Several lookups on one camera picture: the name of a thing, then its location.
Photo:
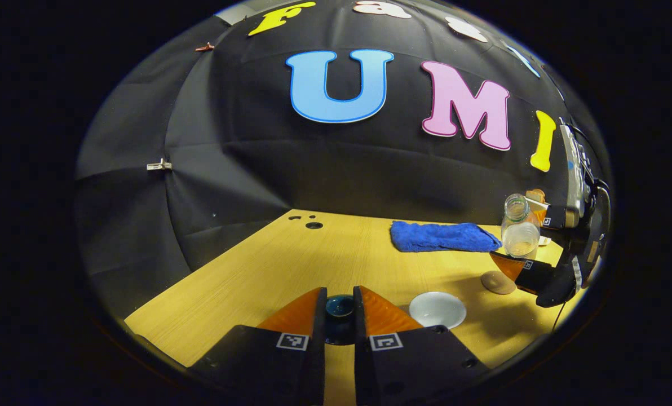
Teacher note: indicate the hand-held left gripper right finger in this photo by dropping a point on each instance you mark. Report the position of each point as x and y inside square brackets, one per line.
[365, 366]

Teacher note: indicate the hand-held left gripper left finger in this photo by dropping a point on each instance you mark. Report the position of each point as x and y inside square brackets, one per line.
[313, 366]

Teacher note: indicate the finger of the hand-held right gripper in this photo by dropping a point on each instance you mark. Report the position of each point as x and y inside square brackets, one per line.
[556, 217]
[533, 273]

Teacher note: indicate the round brown coaster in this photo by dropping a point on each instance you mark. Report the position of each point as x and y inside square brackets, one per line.
[498, 283]

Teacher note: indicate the clear plastic water bottle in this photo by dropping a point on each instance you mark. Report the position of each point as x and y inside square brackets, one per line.
[520, 237]

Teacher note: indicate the blue teacup white inside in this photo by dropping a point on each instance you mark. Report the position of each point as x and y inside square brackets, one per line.
[437, 310]

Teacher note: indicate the blue towel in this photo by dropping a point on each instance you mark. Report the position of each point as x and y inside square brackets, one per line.
[443, 237]

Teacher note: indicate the silver metal clip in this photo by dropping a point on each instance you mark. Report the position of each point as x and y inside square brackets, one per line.
[159, 165]

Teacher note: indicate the red clip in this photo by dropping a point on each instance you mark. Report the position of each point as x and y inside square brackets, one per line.
[204, 47]

